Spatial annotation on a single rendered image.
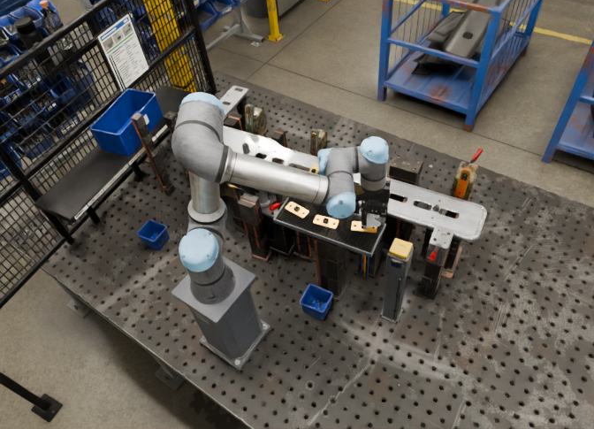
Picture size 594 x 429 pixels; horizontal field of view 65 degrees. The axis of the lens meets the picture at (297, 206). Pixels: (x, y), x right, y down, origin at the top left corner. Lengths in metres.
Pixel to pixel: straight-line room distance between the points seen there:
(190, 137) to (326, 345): 1.07
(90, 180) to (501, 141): 2.79
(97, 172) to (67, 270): 0.48
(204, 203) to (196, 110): 0.34
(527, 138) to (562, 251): 1.68
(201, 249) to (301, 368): 0.68
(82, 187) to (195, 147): 1.16
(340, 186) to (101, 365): 2.05
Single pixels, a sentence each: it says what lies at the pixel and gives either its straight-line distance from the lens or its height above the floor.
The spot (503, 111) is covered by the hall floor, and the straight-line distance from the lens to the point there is 4.05.
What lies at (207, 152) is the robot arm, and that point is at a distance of 1.13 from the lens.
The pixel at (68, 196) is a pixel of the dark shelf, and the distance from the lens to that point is 2.23.
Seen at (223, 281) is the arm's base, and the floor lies 1.17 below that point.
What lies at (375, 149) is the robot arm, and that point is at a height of 1.57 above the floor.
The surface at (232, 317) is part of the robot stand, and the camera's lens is 1.65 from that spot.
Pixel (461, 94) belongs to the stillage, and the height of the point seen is 0.17.
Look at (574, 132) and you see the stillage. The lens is 3.76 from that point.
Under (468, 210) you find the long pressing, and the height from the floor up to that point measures 1.00.
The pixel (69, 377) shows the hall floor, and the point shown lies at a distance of 3.00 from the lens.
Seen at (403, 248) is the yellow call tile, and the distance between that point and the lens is 1.58.
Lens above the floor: 2.45
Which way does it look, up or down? 50 degrees down
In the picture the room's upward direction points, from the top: 8 degrees counter-clockwise
